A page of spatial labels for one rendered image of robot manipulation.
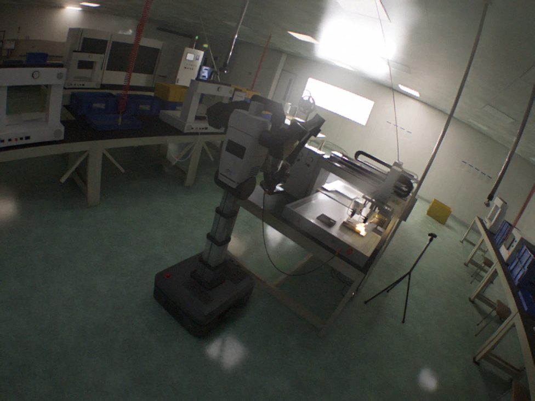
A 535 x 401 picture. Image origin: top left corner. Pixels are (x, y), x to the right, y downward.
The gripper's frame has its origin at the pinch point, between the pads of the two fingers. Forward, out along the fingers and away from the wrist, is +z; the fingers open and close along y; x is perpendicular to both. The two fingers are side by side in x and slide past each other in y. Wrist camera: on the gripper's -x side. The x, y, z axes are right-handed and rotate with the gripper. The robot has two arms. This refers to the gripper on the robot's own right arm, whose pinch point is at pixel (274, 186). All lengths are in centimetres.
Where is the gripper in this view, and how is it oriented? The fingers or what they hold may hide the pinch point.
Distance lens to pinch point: 219.0
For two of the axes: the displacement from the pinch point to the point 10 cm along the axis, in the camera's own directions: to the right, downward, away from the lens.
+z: -4.6, 8.7, 1.9
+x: -5.1, -0.8, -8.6
